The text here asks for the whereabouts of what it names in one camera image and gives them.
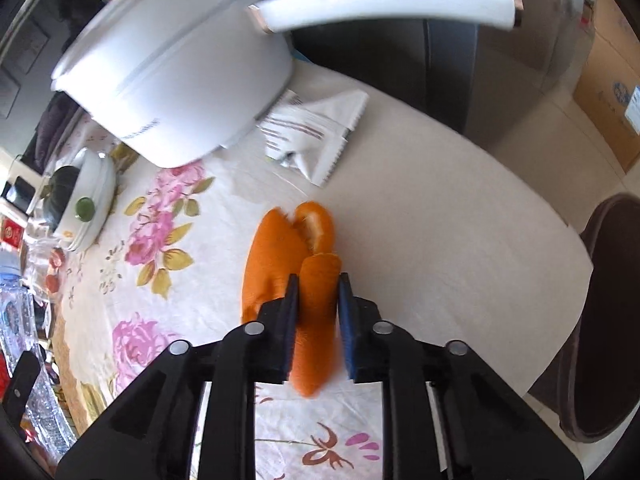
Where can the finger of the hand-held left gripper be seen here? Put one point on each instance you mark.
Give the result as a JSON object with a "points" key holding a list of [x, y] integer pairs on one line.
{"points": [[22, 380]]}

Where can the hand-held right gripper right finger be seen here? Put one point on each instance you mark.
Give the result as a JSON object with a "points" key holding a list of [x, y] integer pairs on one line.
{"points": [[346, 330]]}

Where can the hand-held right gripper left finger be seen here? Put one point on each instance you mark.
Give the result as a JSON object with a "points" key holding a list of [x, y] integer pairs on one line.
{"points": [[292, 317]]}

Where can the long orange peel strip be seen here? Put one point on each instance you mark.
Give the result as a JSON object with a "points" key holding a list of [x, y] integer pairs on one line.
{"points": [[317, 310]]}

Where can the clear plastic bottle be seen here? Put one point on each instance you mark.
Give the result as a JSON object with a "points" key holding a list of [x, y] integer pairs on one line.
{"points": [[20, 320]]}

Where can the dark brown stool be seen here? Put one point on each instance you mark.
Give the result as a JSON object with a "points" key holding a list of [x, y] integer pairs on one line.
{"points": [[605, 320]]}

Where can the large orange peel piece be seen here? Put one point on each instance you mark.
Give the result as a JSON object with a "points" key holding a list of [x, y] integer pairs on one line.
{"points": [[272, 265]]}

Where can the small curled orange peel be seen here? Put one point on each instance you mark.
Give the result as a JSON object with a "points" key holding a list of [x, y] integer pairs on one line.
{"points": [[317, 222]]}

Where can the floral tablecloth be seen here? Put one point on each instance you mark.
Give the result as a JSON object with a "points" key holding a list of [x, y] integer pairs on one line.
{"points": [[425, 260]]}

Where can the clear glass jar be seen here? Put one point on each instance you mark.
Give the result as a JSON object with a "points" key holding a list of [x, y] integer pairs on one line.
{"points": [[42, 275]]}

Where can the red tin box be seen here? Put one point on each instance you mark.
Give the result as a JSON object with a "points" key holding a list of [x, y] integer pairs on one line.
{"points": [[10, 232]]}

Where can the dark green squash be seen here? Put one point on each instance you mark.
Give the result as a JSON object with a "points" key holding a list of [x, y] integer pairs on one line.
{"points": [[57, 195]]}

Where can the white torn wrapper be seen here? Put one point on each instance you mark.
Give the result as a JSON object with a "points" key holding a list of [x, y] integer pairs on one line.
{"points": [[320, 130]]}

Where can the white electric pot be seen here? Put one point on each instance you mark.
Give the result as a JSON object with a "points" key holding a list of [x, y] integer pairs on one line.
{"points": [[200, 95]]}

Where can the grey refrigerator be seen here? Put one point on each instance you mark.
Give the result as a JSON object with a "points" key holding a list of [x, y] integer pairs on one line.
{"points": [[500, 85]]}

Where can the cardboard box with blue logos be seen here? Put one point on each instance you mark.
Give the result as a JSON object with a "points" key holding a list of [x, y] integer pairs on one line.
{"points": [[605, 75]]}

